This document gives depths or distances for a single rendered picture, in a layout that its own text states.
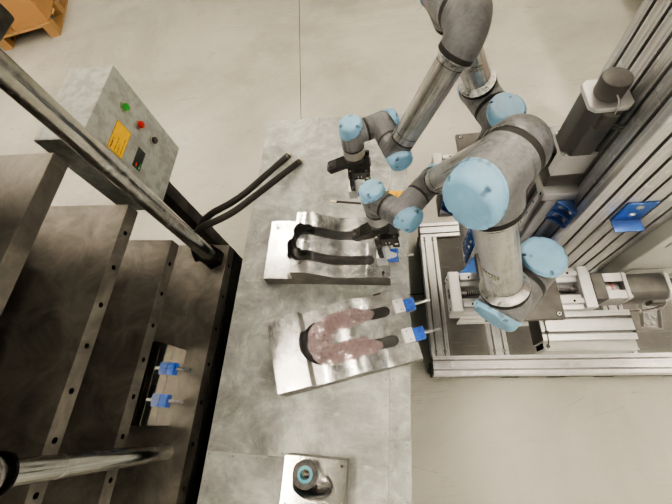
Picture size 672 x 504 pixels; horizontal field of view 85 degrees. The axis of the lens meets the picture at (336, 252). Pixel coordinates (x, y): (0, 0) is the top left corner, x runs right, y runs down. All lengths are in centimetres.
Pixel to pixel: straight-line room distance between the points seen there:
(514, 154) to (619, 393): 190
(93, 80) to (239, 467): 134
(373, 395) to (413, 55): 284
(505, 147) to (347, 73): 283
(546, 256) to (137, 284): 131
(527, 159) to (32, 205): 108
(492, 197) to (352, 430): 97
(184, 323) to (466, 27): 139
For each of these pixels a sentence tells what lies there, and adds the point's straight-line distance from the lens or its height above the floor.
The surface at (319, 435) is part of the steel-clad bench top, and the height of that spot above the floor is 80.
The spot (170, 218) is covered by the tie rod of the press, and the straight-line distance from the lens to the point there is 138.
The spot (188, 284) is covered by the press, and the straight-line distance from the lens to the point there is 171.
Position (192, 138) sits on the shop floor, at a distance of 340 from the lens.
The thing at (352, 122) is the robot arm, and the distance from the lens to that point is 121.
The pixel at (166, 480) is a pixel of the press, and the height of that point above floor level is 79.
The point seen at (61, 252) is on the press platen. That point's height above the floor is 129.
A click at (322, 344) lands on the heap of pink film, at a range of 131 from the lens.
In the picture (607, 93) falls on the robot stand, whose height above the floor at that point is 155.
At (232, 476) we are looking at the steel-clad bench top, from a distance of 149.
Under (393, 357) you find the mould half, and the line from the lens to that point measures 133.
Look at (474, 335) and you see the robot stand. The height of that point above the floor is 21.
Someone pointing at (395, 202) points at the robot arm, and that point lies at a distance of 103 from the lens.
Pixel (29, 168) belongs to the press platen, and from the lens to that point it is 122.
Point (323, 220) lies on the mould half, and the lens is 147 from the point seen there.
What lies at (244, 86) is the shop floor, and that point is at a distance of 361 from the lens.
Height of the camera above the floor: 217
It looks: 64 degrees down
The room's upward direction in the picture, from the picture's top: 19 degrees counter-clockwise
